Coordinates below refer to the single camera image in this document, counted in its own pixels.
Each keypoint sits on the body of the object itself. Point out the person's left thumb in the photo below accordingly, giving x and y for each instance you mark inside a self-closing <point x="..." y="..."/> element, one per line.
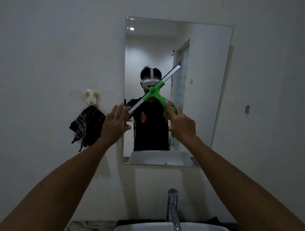
<point x="126" y="128"/>

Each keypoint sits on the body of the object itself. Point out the green window squeegee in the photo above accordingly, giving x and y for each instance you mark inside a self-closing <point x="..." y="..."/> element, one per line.
<point x="156" y="93"/>

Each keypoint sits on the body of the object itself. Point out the person's left forearm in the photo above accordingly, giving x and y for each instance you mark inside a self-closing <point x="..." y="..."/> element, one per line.
<point x="54" y="185"/>

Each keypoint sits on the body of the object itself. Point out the person's left hand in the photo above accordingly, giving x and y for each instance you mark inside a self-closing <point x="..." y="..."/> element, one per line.
<point x="113" y="129"/>

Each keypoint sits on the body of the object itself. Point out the person's right forearm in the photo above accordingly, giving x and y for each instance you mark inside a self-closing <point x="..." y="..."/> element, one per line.
<point x="240" y="190"/>

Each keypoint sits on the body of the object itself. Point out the yellow white wall hook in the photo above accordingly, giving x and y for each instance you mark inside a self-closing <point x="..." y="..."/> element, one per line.
<point x="91" y="97"/>

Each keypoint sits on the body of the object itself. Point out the dark striped cloth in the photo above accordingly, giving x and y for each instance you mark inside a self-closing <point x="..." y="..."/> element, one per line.
<point x="88" y="126"/>

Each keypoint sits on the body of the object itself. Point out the person's right hand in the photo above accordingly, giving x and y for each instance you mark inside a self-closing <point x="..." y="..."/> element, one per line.
<point x="183" y="128"/>

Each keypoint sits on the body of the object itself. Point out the chrome faucet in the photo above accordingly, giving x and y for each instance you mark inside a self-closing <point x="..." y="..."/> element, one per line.
<point x="172" y="207"/>

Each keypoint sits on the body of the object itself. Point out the frameless wall mirror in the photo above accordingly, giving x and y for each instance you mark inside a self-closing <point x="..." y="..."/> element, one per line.
<point x="202" y="71"/>

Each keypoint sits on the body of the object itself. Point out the white sink basin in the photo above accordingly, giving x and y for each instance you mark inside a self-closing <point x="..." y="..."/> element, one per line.
<point x="147" y="227"/>

